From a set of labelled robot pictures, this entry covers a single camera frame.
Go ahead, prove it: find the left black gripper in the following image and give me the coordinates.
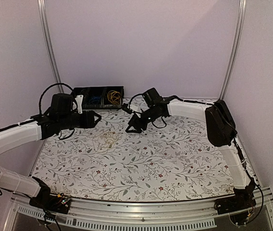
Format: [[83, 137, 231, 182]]
[[59, 110, 102, 130]]

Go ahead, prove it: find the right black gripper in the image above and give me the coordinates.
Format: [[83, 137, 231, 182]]
[[126, 106, 160, 133]]

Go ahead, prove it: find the blue cable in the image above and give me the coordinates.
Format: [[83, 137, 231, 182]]
[[88, 95, 103, 104]]

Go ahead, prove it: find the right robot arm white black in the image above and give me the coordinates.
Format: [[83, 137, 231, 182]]
[[122, 88, 257, 210]]

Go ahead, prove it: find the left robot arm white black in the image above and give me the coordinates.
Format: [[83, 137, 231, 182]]
[[0, 92, 101, 209]]

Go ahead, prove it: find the black compartment storage bin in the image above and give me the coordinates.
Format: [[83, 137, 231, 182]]
[[71, 86, 124, 110]]

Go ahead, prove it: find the floral patterned table mat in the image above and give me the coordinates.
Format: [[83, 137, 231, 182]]
[[31, 110, 234, 202]]

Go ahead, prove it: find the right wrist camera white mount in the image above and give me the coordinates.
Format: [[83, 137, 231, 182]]
[[121, 103, 143, 114]]

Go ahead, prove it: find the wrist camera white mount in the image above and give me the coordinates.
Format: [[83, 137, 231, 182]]
[[121, 103, 143, 114], [73, 95, 84, 114]]

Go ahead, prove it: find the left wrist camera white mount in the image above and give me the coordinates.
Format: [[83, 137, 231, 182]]
[[73, 95, 84, 114]]

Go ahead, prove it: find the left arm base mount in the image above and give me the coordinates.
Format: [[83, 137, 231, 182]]
[[29, 191, 72, 215]]

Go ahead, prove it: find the aluminium front rail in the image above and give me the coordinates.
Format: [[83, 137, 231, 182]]
[[4, 187, 273, 231]]

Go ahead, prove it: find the left aluminium corner post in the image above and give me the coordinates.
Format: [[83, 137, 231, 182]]
[[37, 0, 62, 83]]

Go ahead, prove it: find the aluminium corner post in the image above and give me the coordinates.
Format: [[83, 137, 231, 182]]
[[37, 0, 62, 83], [219, 0, 247, 100]]

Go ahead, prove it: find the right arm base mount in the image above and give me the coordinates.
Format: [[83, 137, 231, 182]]
[[214, 189, 256, 226]]

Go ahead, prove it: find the right aluminium corner post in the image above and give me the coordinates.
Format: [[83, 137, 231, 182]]
[[219, 0, 247, 100]]

